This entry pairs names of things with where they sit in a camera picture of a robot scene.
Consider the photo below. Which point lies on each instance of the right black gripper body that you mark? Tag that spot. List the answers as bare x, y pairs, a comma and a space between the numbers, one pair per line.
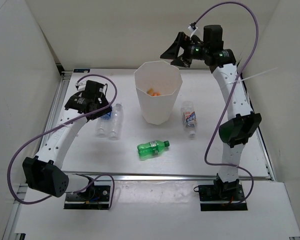
197, 51

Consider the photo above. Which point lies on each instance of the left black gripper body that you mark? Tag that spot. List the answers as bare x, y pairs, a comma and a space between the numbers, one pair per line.
103, 102

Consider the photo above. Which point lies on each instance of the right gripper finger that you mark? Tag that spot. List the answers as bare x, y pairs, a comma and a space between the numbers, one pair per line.
182, 41
181, 62

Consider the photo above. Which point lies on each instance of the orange plastic bottle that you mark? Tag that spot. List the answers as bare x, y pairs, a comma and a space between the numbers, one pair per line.
153, 93

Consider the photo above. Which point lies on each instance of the clear bottle blue white label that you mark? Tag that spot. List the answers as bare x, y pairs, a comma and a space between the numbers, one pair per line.
189, 118

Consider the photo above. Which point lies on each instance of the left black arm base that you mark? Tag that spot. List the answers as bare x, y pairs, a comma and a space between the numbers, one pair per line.
94, 197

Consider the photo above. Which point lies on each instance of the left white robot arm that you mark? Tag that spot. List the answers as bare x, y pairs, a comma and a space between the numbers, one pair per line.
43, 171

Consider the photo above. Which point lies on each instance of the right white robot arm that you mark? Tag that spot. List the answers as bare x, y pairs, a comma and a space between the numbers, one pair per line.
241, 122

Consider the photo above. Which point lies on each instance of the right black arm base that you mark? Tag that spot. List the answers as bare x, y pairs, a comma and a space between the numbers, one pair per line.
221, 196

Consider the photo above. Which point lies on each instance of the white faceted plastic bin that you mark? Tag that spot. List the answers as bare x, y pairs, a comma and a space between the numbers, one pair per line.
164, 78

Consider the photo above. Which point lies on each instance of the clear plastic water bottle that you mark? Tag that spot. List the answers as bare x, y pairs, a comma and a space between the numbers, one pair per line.
115, 127

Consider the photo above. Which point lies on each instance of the green plastic bottle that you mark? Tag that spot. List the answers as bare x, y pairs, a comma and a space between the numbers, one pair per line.
152, 148

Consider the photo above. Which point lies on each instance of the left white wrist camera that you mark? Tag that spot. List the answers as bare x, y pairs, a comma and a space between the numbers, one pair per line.
80, 86

